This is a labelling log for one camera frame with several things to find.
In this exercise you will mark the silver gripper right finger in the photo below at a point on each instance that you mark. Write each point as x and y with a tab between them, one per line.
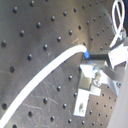
116	55

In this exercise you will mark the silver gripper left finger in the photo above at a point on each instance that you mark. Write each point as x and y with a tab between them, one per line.
92	76

